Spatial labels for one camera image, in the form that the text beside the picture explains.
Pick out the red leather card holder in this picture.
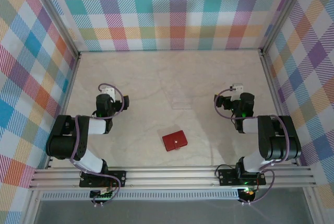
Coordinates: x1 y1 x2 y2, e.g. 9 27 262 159
161 129 188 153

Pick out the clear plastic tray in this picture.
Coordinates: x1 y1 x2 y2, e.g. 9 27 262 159
171 92 192 110

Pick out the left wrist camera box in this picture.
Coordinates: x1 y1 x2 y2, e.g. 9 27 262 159
100 85 116 96

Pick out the aluminium side rail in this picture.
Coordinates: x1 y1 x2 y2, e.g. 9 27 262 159
260 49 300 166
44 51 82 170

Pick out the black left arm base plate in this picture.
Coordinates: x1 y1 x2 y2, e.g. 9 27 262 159
79 170 127 188

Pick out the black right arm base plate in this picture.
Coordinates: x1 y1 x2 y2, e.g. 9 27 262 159
218 168 267 186

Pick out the aluminium front rail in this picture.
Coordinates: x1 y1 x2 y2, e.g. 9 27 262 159
28 166 317 191

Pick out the slotted grey cable duct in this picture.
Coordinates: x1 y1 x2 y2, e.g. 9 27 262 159
41 191 240 201

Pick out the aluminium frame post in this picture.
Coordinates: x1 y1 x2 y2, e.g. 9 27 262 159
25 0 80 57
260 0 313 54

